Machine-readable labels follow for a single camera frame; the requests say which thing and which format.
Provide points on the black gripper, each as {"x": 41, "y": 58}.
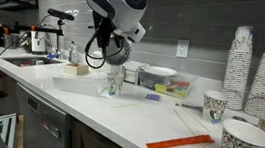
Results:
{"x": 104, "y": 30}

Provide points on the small patterned paper cup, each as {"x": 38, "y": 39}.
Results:
{"x": 114, "y": 85}

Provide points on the clear plastic bottle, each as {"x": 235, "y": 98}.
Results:
{"x": 73, "y": 53}

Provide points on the clear acrylic holder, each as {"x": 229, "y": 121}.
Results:
{"x": 97, "y": 69}

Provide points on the white cardboard box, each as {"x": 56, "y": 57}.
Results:
{"x": 134, "y": 74}

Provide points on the chrome faucet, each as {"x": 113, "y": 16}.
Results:
{"x": 45, "y": 40}

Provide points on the white paper plate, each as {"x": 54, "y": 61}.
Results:
{"x": 159, "y": 70}

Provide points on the steel sink basin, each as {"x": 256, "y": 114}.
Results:
{"x": 30, "y": 60}

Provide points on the blue tea bag packet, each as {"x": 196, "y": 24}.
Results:
{"x": 152, "y": 97}

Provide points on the clear tea bag container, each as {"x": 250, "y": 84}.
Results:
{"x": 168, "y": 86}

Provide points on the metal canister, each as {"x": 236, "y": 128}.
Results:
{"x": 10, "y": 40}

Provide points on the stainless steel dishwasher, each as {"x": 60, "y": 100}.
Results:
{"x": 40, "y": 120}

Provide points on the dark wooden cabinet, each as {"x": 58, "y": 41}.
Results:
{"x": 97, "y": 144}

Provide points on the wooden chopstick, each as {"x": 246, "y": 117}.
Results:
{"x": 194, "y": 118}
{"x": 187, "y": 125}

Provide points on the wooden board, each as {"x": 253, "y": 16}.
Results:
{"x": 20, "y": 135}

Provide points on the orange chopstick wrapper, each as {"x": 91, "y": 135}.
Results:
{"x": 178, "y": 142}

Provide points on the white framed panel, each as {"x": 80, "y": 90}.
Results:
{"x": 7, "y": 130}

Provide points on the black camera on stand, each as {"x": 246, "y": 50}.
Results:
{"x": 60, "y": 14}

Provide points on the white wall power outlet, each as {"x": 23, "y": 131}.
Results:
{"x": 182, "y": 48}

